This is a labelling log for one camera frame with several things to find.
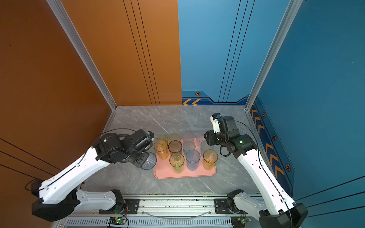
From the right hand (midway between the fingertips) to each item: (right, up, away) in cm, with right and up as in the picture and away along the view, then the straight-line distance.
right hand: (208, 134), depth 73 cm
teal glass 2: (0, -9, +16) cm, 19 cm away
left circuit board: (-46, -43, -3) cm, 63 cm away
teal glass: (-11, -9, +13) cm, 19 cm away
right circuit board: (+15, -44, -3) cm, 46 cm away
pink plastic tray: (-25, -23, +13) cm, 37 cm away
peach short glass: (-19, -4, +18) cm, 26 cm away
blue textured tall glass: (-8, -15, +10) cm, 20 cm away
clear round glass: (-2, -6, +26) cm, 27 cm away
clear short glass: (-10, -3, +19) cm, 21 cm away
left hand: (-31, -9, -6) cm, 33 cm away
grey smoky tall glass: (-19, -9, +12) cm, 24 cm away
